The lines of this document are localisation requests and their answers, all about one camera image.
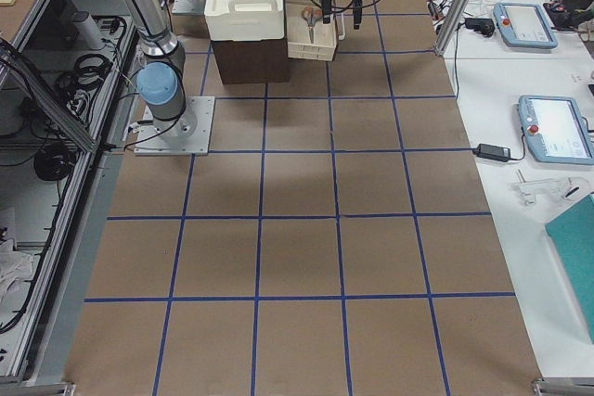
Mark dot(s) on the far teach pendant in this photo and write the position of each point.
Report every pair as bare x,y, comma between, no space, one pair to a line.
524,25

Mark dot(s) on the teal foam board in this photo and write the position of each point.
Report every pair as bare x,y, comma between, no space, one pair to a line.
572,235

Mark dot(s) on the teach pendant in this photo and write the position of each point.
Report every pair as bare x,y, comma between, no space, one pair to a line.
554,130
524,25

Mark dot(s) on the white cylinder speaker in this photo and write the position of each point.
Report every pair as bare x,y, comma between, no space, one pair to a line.
87,27

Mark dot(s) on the white plastic tray box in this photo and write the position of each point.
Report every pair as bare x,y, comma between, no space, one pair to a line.
245,20

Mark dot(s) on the black power brick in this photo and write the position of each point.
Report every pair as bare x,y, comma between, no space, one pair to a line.
484,26

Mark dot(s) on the aluminium frame post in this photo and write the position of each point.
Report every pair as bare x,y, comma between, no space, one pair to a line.
459,2

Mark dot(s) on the black power adapter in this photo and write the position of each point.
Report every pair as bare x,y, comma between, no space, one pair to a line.
491,152

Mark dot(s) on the grey orange scissors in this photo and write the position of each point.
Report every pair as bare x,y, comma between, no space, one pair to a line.
311,16

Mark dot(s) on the white crumpled cloth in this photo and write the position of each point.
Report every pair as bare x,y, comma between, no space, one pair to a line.
16,266

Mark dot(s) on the near teach pendant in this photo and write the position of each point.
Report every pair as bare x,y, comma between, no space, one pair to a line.
554,130

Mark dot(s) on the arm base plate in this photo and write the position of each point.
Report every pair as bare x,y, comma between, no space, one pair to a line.
190,135
188,7

